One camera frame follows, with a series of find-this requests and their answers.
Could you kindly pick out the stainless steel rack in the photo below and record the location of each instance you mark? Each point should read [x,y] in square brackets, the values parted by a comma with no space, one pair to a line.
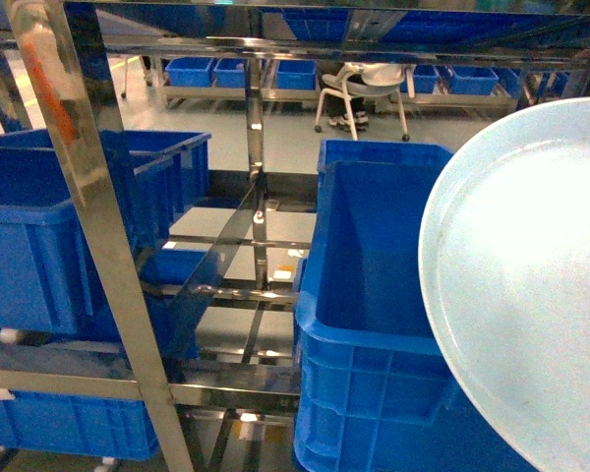
[63,44]

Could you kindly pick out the blue bin far left lower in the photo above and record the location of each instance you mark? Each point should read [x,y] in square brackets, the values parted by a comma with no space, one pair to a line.
[82,425]

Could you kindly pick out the seated person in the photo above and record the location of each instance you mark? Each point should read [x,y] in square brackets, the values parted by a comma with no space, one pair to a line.
[335,106]

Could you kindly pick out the white office chair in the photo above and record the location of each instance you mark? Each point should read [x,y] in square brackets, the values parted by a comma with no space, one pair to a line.
[363,80]

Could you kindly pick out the light blue round tray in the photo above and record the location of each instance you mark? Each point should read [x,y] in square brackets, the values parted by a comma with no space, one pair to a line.
[504,264]

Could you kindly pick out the blue bin left shelf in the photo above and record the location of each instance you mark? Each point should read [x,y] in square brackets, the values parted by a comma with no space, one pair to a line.
[48,280]

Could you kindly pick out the blue bin behind target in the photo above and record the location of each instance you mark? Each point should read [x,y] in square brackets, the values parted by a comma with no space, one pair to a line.
[430,155]

